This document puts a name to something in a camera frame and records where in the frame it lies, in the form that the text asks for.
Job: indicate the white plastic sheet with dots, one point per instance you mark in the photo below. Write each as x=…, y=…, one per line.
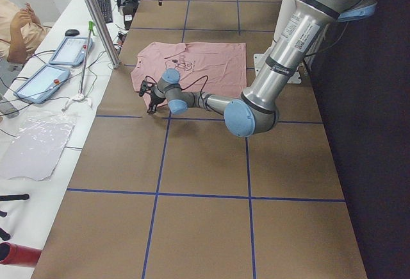
x=36, y=150

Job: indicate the seated person in beige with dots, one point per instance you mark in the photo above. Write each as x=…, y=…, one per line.
x=21, y=32

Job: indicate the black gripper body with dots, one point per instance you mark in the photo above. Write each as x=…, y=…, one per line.
x=154, y=96

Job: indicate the blue teach pendant near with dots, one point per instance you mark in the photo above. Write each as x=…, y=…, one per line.
x=43, y=84

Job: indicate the blue teach pendant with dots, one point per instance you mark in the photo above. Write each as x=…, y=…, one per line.
x=71, y=51
x=43, y=84

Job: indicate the black keyboard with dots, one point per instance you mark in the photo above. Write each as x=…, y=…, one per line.
x=105, y=8

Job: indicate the grabber stick green handle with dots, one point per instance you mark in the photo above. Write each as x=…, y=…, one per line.
x=80, y=96

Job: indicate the black computer mouse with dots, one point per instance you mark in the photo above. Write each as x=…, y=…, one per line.
x=72, y=33

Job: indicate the black tripod leg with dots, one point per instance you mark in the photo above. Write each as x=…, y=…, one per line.
x=14, y=197

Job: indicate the red cylinder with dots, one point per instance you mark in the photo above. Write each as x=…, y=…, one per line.
x=18, y=255

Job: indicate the aluminium frame post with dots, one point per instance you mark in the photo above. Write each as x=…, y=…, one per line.
x=103, y=32

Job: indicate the blue teach pendant far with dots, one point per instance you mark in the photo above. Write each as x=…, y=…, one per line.
x=71, y=51

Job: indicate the pink Snoopy t-shirt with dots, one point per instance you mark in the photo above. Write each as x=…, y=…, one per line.
x=218, y=68

